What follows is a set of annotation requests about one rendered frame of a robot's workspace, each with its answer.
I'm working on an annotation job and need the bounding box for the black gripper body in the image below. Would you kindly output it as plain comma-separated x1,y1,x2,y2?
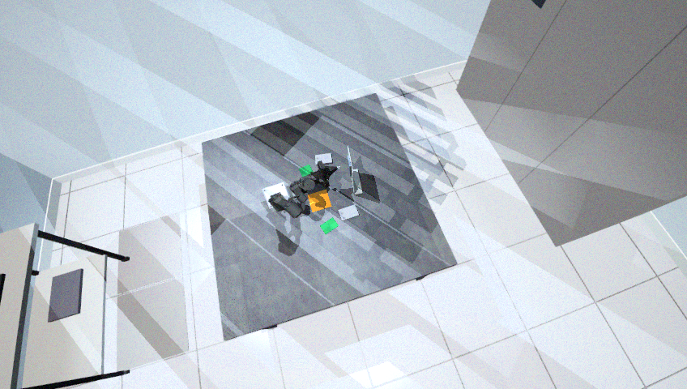
310,160,328,184

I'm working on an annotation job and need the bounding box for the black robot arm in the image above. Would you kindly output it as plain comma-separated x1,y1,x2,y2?
267,174,330,218

